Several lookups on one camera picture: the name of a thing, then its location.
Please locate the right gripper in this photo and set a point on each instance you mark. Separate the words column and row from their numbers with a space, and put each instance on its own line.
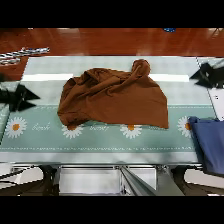
column 217, row 77

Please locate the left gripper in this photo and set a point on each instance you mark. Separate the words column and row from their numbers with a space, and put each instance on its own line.
column 8, row 98

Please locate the brown T-shirt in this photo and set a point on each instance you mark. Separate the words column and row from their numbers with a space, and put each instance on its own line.
column 116, row 96

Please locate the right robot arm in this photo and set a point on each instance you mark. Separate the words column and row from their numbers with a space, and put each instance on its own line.
column 178, row 180

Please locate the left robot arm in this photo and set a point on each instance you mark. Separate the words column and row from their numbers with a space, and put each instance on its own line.
column 46, row 180

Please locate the white paper sheet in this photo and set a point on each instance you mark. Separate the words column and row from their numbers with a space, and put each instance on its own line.
column 219, row 105

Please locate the black white striped object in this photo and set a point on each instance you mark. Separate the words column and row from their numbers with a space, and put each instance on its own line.
column 23, row 53

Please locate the small blue object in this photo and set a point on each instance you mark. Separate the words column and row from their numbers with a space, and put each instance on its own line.
column 169, row 30

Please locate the blue garment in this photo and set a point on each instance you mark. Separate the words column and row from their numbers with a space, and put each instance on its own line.
column 210, row 143

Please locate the silver frame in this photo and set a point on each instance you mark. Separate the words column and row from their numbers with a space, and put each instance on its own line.
column 143, row 186

